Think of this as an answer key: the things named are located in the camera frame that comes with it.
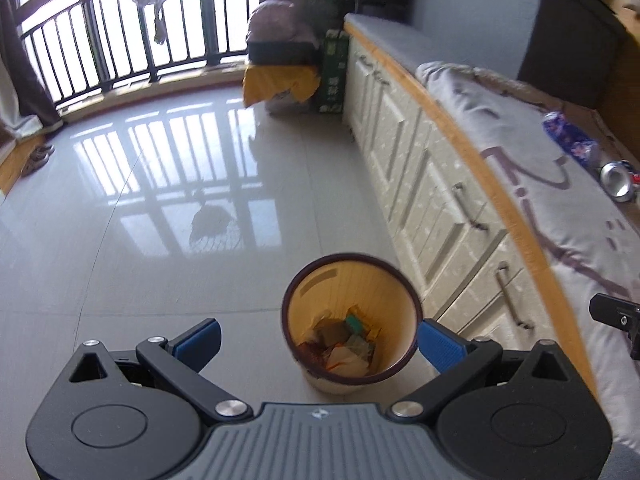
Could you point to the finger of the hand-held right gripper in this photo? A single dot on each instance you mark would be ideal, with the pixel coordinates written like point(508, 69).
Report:
point(612, 310)

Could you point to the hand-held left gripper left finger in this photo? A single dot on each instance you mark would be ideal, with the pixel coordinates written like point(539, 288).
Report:
point(200, 342)

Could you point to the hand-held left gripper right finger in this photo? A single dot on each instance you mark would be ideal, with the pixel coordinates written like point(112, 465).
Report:
point(440, 346)

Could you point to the yellow bin with dark rim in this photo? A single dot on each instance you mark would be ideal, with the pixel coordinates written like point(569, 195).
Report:
point(320, 295)

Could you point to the crushed drink can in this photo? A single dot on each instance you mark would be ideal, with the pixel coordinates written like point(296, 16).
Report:
point(619, 180)

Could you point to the purple floral wrapper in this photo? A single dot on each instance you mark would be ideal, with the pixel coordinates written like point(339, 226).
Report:
point(570, 137)

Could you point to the white cabinet with wooden top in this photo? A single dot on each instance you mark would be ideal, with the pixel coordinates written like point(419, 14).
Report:
point(415, 170)

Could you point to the printed grey blanket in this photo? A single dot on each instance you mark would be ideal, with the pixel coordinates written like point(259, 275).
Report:
point(500, 110)

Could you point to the beige shoe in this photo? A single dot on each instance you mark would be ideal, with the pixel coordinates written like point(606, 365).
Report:
point(44, 150)
point(32, 165)

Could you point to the white printed sack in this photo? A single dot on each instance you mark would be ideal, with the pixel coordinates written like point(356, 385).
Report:
point(287, 104)

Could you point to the low wooden platform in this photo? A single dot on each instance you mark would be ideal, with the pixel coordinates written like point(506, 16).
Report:
point(10, 170)

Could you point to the yellow cloth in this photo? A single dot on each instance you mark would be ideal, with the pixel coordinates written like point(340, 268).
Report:
point(275, 82)

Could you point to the black window railing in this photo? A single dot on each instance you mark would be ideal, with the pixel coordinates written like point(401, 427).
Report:
point(150, 67)

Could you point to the green carton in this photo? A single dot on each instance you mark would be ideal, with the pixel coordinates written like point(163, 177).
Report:
point(331, 75)

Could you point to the black storage case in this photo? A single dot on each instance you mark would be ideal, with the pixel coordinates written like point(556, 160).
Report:
point(280, 52)

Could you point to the grey bench cushion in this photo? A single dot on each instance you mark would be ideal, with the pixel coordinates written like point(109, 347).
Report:
point(385, 35)

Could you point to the grey storage box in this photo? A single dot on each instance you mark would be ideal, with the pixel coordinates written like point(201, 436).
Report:
point(480, 10)

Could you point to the pink quilted bundle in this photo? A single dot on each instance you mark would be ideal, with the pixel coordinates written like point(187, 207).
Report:
point(280, 22)

